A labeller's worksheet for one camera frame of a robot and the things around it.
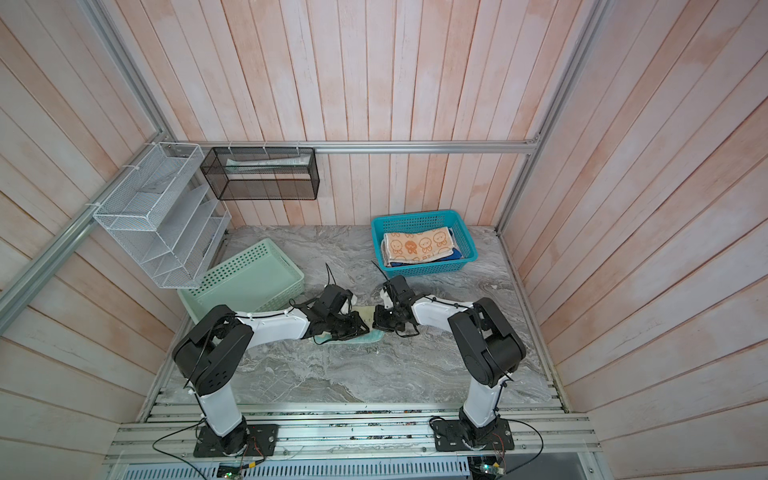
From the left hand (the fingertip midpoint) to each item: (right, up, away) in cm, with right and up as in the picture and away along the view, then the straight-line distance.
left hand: (367, 335), depth 89 cm
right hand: (+2, +3, +4) cm, 5 cm away
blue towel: (+31, +25, +15) cm, 43 cm away
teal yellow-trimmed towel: (0, +5, +4) cm, 7 cm away
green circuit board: (+31, -27, -19) cm, 45 cm away
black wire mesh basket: (-39, +54, +16) cm, 69 cm away
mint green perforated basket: (-39, +16, +18) cm, 46 cm away
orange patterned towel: (+18, +29, +22) cm, 40 cm away
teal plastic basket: (+13, +38, +25) cm, 47 cm away
